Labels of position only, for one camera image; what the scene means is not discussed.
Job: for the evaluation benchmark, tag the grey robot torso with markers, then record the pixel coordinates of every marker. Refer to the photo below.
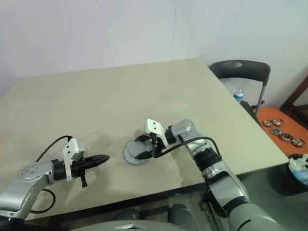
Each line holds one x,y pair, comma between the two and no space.
108,225

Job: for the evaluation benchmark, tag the black framed glass cabinet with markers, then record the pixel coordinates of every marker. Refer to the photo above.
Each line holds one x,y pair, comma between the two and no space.
293,101

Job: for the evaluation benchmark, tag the black folding chair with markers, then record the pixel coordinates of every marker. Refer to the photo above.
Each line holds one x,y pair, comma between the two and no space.
240,69

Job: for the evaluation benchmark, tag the orange tray with bearings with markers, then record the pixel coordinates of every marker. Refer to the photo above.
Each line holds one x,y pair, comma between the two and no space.
269,113

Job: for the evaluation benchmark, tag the black trash bin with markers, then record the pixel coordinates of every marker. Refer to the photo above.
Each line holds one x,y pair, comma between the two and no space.
284,185

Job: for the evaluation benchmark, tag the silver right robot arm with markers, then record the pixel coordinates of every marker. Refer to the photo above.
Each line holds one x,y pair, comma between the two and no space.
223,178

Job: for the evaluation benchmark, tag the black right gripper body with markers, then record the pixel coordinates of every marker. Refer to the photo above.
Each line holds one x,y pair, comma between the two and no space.
157,146

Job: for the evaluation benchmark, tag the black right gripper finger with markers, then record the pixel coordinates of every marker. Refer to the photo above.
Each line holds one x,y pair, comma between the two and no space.
143,138
145,155

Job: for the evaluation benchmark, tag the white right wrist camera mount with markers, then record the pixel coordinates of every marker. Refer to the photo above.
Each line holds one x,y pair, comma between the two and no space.
155,127

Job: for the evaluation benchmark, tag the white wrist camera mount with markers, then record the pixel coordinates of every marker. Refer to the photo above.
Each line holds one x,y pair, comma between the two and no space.
72,149
155,127

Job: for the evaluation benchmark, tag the dark grey rounded shape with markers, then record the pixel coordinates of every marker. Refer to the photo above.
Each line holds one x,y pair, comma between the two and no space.
181,214

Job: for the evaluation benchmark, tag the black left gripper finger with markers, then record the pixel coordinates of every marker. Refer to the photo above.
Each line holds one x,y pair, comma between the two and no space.
95,163
98,157

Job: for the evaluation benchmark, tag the black metal table frame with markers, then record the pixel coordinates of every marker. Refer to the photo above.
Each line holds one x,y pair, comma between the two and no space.
120,204

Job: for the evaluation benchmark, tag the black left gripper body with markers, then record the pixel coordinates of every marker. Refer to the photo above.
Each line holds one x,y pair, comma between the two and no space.
78,167

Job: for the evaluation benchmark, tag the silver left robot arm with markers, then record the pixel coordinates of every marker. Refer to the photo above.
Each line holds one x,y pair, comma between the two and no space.
21,187

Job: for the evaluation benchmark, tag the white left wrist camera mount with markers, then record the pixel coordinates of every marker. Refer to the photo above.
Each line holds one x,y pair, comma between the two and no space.
72,149

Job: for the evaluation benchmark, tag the motor stator with copper windings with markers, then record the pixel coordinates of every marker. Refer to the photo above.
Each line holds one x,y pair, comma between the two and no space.
133,162

